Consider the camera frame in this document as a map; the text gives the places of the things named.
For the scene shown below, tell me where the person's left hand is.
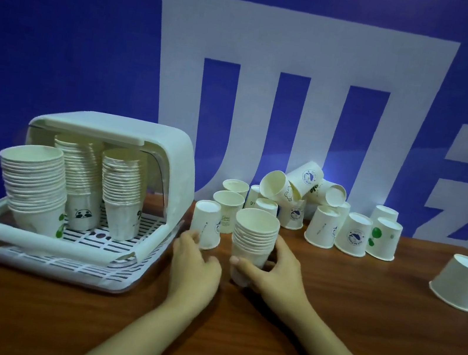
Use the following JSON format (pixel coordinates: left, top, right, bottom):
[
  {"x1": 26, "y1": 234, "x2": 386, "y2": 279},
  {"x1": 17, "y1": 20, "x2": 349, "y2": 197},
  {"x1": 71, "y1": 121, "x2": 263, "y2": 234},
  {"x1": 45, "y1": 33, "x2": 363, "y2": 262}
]
[{"x1": 162, "y1": 226, "x2": 228, "y2": 316}]

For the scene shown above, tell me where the person's right hand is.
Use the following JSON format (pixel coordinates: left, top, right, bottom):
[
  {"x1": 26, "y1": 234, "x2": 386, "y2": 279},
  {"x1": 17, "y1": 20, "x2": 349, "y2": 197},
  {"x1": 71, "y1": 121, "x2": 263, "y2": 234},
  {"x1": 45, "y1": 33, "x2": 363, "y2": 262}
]
[{"x1": 221, "y1": 228, "x2": 322, "y2": 327}]

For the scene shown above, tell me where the blue print white paper cup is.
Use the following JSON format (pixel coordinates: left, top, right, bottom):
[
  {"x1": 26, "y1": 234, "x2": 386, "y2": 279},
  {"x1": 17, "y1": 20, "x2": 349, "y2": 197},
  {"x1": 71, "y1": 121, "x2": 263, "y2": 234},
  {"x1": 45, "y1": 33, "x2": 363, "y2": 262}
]
[
  {"x1": 186, "y1": 197, "x2": 227, "y2": 253},
  {"x1": 227, "y1": 246, "x2": 269, "y2": 290}
]

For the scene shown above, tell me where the nested stack of paper cups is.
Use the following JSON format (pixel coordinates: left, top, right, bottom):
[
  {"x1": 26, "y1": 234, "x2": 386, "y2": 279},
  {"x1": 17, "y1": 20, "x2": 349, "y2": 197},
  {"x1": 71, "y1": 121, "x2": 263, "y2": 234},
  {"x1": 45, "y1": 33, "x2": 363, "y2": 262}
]
[
  {"x1": 94, "y1": 144, "x2": 152, "y2": 210},
  {"x1": 45, "y1": 132, "x2": 109, "y2": 202},
  {"x1": 0, "y1": 138, "x2": 76, "y2": 219},
  {"x1": 229, "y1": 205, "x2": 283, "y2": 259}
]

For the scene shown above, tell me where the pile of paper cups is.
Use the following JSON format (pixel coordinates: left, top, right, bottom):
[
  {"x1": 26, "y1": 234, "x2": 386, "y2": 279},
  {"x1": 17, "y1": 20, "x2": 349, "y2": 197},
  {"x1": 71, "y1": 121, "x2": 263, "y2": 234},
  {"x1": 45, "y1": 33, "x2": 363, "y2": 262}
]
[{"x1": 201, "y1": 146, "x2": 468, "y2": 313}]

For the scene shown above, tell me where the percent print white paper cup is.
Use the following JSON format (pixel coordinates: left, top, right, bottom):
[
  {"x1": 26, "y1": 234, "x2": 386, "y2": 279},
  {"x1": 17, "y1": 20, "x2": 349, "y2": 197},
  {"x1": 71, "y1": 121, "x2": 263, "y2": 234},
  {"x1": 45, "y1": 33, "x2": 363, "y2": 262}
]
[{"x1": 98, "y1": 198, "x2": 145, "y2": 245}]

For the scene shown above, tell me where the panda print white paper cup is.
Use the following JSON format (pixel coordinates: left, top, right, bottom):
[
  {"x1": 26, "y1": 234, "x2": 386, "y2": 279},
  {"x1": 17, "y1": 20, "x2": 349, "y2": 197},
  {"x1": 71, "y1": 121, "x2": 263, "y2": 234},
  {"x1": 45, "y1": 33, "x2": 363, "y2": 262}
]
[{"x1": 60, "y1": 191, "x2": 105, "y2": 236}]

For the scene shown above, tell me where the white plastic storage box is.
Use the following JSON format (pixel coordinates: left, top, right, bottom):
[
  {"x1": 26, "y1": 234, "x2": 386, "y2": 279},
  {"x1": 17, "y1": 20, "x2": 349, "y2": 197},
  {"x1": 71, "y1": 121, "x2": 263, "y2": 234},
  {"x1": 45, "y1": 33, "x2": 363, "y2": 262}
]
[{"x1": 0, "y1": 96, "x2": 206, "y2": 305}]

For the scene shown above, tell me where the green leaf print paper cup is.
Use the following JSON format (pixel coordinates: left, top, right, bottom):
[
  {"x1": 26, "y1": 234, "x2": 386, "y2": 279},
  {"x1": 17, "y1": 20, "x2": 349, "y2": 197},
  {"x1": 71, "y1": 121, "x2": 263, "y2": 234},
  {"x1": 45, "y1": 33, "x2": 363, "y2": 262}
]
[{"x1": 8, "y1": 200, "x2": 68, "y2": 241}]

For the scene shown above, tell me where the person's left forearm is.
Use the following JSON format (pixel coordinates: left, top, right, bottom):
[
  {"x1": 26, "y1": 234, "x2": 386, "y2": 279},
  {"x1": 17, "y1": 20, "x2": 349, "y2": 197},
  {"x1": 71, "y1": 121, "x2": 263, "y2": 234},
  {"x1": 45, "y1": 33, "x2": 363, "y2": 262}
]
[{"x1": 70, "y1": 283, "x2": 204, "y2": 355}]

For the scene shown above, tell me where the brown wooden table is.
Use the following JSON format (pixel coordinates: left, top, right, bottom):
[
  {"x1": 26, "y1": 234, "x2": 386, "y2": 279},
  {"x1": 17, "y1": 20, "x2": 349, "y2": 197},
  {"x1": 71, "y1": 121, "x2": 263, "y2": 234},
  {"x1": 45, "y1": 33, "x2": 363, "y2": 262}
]
[{"x1": 0, "y1": 169, "x2": 468, "y2": 355}]

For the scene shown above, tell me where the white slotted drain tray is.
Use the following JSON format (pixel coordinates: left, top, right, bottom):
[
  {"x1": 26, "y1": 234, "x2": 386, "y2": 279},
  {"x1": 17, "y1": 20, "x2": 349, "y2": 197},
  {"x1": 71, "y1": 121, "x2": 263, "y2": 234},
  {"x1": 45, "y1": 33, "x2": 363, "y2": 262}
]
[{"x1": 0, "y1": 190, "x2": 183, "y2": 299}]

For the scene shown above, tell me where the blue white backdrop banner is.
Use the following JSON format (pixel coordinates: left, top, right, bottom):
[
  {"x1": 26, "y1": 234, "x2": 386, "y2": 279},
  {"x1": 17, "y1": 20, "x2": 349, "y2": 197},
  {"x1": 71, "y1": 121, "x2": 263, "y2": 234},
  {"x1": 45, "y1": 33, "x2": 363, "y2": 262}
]
[{"x1": 0, "y1": 0, "x2": 468, "y2": 316}]

